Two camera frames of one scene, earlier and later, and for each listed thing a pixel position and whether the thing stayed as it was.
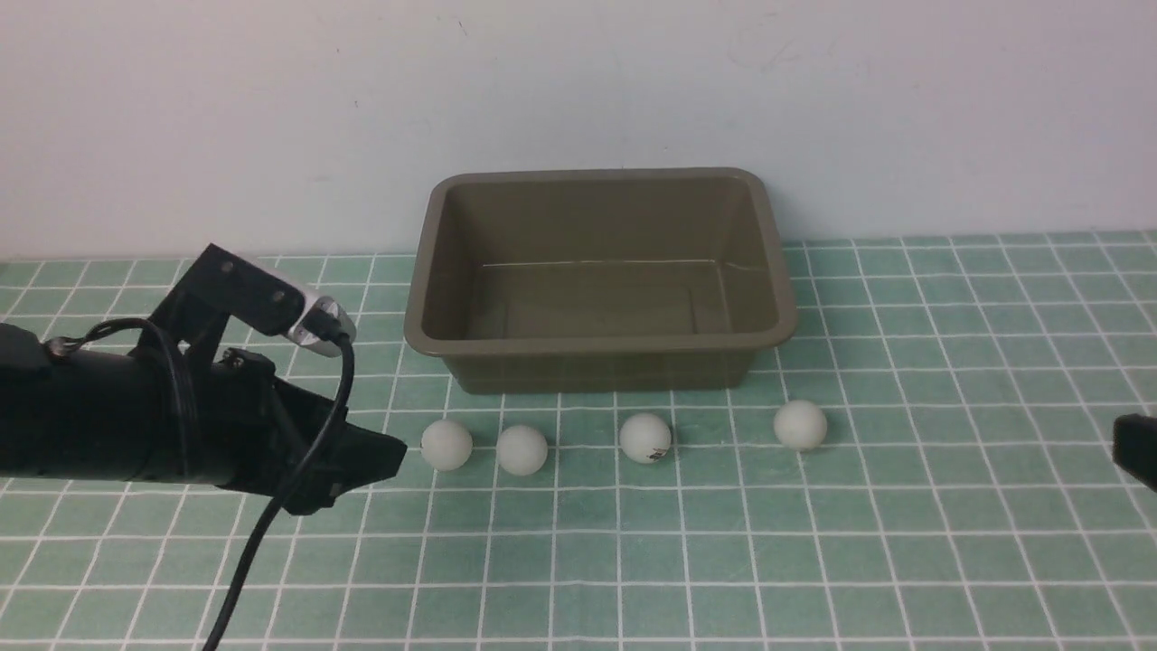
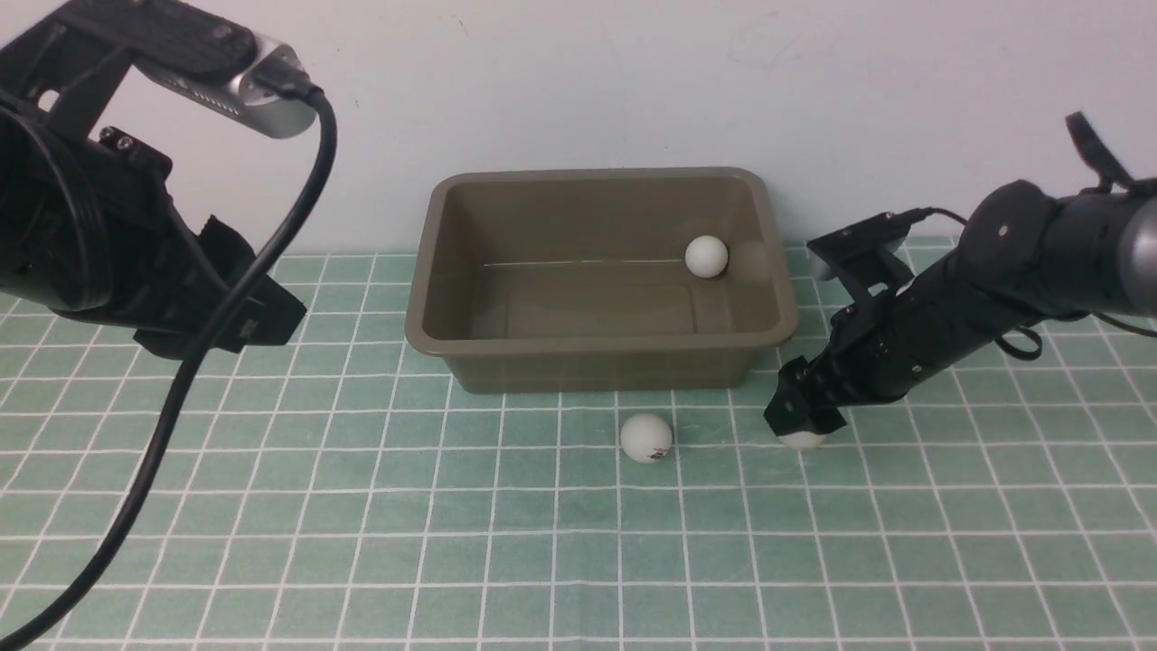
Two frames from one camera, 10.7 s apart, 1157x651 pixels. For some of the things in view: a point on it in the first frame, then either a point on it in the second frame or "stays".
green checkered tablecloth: (926, 462) stays
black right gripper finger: (1134, 446) to (870, 357)
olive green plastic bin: (597, 280) stays
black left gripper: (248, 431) to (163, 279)
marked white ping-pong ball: (645, 438) stays
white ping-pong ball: (446, 445) to (706, 256)
